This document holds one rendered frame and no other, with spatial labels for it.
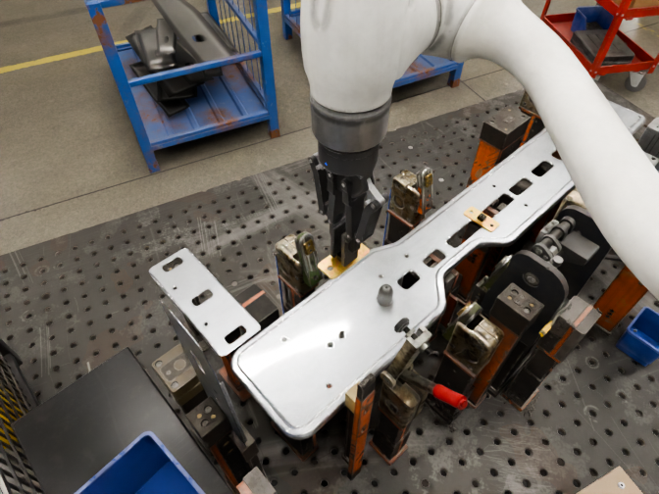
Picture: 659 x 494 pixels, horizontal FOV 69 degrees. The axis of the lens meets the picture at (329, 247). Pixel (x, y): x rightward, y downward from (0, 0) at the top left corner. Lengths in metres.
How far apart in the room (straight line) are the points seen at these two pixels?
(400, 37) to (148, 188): 2.46
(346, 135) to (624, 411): 1.08
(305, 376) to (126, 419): 0.32
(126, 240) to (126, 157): 1.53
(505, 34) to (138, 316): 1.17
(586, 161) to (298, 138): 2.63
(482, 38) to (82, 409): 0.84
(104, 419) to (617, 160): 0.84
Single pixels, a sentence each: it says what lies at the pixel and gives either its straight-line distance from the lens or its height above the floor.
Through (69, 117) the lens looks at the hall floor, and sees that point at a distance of 3.61.
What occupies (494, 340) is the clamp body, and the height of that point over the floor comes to 1.07.
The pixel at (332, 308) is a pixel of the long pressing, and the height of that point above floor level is 1.00.
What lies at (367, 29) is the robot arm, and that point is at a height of 1.64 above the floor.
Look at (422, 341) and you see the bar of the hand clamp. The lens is 0.73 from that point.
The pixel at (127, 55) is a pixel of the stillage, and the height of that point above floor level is 0.16.
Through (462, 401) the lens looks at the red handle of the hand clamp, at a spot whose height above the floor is 1.15.
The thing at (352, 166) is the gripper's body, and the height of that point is 1.47.
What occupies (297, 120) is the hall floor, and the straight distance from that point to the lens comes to 3.18.
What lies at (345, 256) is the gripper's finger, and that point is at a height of 1.28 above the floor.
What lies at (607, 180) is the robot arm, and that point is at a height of 1.57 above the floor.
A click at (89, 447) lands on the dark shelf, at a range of 0.94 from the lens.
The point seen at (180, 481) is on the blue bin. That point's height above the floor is 1.03.
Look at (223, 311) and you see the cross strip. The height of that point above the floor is 1.00.
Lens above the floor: 1.85
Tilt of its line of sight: 51 degrees down
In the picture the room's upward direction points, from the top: straight up
